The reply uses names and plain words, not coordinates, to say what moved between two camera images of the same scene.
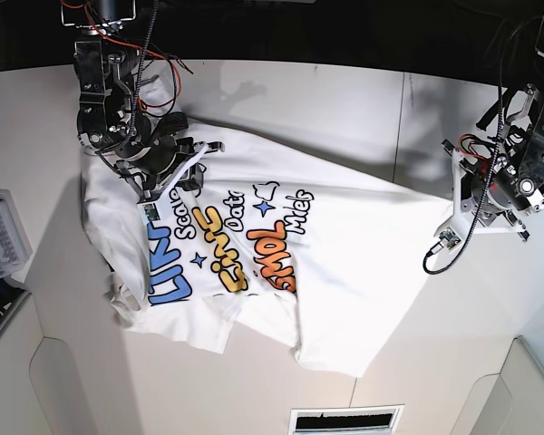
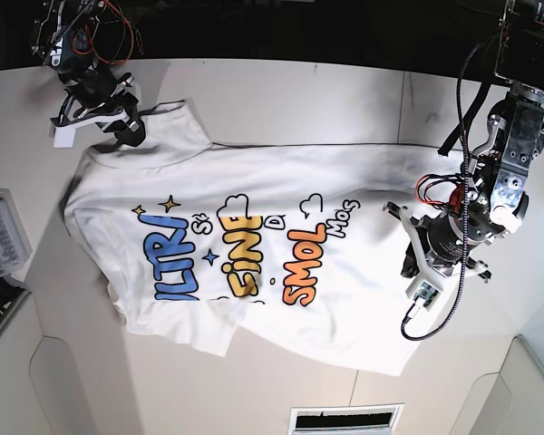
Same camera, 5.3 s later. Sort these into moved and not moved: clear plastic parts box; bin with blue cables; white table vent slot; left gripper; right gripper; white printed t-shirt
Moved: white printed t-shirt; right gripper; left gripper
Not moved: clear plastic parts box; white table vent slot; bin with blue cables
